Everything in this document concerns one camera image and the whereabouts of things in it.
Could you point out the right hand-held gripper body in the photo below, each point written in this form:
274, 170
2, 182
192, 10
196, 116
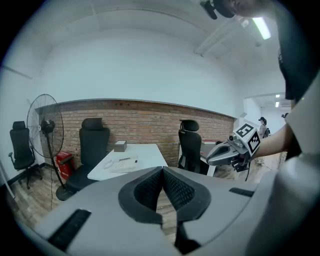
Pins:
247, 137

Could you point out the person's black shirt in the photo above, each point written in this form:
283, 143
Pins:
297, 62

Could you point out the small box with green screen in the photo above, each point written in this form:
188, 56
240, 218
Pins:
120, 147

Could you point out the white desk telephone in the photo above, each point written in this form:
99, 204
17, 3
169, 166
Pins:
123, 167

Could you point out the black office chair with armrests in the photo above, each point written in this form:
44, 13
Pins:
21, 147

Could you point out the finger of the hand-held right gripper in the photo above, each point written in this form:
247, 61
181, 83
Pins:
222, 158
217, 147

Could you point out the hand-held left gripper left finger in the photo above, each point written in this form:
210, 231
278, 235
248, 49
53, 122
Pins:
140, 197

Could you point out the black standing fan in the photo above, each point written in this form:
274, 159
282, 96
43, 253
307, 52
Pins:
47, 126

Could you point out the red folder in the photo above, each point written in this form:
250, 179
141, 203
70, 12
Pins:
208, 142

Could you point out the white telephone handset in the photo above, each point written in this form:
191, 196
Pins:
127, 159

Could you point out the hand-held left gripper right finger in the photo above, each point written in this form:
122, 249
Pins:
187, 192

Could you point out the red box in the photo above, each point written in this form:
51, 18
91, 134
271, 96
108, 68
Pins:
63, 162

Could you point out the black mesh office chair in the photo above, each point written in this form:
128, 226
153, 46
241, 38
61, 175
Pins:
190, 147

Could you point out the black padded office chair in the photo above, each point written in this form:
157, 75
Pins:
93, 142

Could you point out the white ceiling conduit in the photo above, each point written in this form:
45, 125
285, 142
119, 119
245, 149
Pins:
212, 37

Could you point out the black head-mounted camera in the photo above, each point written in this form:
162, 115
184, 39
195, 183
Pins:
210, 10

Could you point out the person's face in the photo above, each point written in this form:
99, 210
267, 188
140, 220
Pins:
243, 11

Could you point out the person's right forearm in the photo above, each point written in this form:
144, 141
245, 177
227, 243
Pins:
275, 142

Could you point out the long ceiling light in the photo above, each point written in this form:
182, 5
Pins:
261, 26

